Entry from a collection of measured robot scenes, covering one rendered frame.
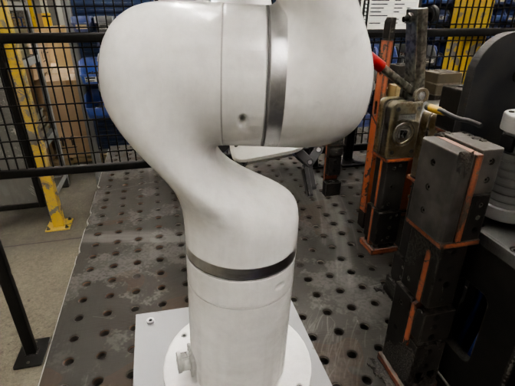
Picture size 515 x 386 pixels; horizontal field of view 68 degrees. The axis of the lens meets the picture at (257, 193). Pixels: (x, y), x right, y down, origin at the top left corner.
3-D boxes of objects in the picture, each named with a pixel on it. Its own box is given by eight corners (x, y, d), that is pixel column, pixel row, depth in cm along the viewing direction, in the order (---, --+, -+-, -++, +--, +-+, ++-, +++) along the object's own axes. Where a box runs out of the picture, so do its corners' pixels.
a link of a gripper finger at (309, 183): (299, 148, 52) (308, 197, 51) (323, 143, 51) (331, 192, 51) (297, 151, 55) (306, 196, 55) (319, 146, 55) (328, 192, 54)
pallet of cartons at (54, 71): (113, 170, 320) (89, 36, 274) (3, 182, 297) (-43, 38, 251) (114, 131, 423) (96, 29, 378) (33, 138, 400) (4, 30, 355)
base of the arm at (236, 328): (175, 462, 39) (163, 327, 31) (155, 328, 55) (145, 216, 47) (338, 409, 45) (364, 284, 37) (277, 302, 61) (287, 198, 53)
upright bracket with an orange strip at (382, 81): (366, 227, 99) (397, 17, 77) (362, 228, 99) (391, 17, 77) (362, 222, 102) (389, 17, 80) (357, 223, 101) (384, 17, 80)
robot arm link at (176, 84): (303, 281, 37) (336, 7, 26) (107, 279, 36) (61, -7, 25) (289, 219, 48) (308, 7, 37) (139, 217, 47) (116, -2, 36)
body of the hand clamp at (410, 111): (397, 251, 89) (426, 101, 74) (370, 255, 88) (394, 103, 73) (384, 238, 94) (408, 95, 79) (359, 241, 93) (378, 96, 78)
